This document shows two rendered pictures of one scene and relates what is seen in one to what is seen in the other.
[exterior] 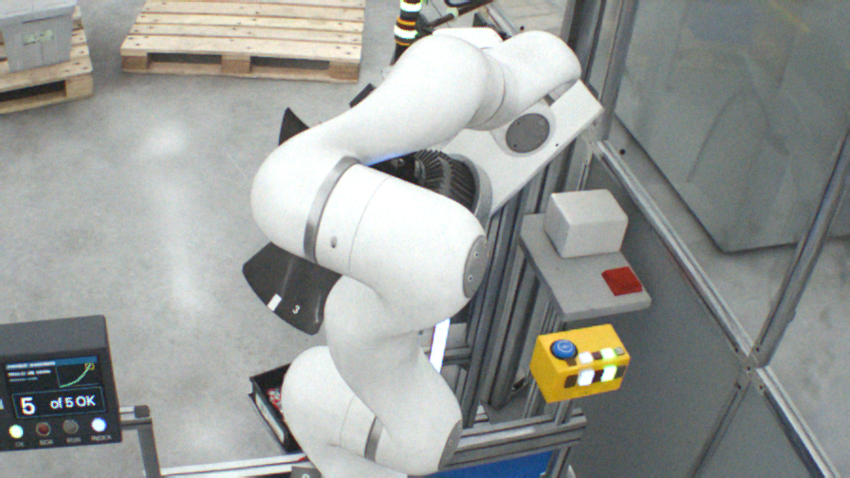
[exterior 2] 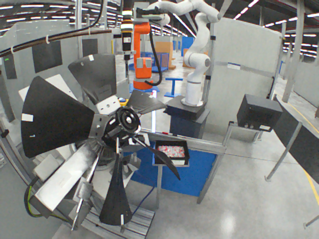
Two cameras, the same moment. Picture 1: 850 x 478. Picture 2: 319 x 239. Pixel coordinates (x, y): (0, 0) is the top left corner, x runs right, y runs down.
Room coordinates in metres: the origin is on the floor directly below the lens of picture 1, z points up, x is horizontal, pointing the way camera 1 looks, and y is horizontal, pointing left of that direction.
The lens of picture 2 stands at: (1.86, 0.53, 1.49)
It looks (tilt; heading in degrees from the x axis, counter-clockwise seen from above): 30 degrees down; 218
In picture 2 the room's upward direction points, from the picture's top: 3 degrees clockwise
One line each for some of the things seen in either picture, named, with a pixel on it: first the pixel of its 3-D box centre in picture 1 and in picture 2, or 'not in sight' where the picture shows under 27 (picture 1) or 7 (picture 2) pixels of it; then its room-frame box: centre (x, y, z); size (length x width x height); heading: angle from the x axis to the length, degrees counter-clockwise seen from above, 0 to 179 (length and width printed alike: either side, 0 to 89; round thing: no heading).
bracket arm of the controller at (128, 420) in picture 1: (88, 421); (244, 126); (0.94, 0.53, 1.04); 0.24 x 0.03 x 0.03; 113
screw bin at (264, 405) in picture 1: (315, 398); (171, 152); (1.27, 0.17, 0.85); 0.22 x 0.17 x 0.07; 129
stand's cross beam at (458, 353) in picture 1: (433, 357); (102, 195); (1.73, -0.07, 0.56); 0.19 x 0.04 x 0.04; 113
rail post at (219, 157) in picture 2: not in sight; (208, 183); (0.98, 0.43, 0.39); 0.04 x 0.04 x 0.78; 23
